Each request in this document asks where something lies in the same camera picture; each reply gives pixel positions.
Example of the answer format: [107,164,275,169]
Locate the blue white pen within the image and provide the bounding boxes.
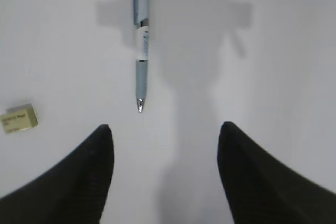
[133,0,150,113]

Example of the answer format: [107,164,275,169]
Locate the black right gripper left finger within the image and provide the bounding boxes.
[1,124,114,223]

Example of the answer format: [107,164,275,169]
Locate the yellow eraser front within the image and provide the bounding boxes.
[1,104,38,134]

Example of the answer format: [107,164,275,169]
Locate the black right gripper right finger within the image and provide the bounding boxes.
[217,122,335,223]

